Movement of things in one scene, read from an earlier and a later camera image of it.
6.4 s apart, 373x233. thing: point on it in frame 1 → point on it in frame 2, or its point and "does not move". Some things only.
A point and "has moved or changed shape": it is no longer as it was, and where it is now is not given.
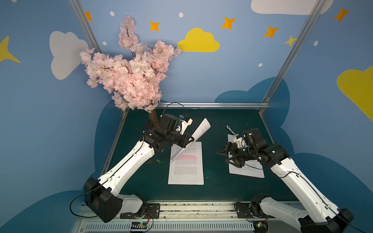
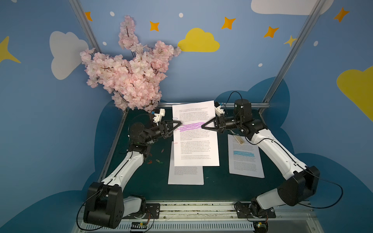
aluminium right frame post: [265, 104] does not move
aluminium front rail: [199, 217] does not move
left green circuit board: [139, 225] does not move
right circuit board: [260, 226] does not move
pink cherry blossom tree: [134, 80] does not move
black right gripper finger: [222, 151] → [215, 120]
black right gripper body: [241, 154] → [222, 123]
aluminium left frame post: [85, 25] does not move
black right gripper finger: [233, 161] → [216, 129]
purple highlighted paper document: [204, 127] has moved or changed shape
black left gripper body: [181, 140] → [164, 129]
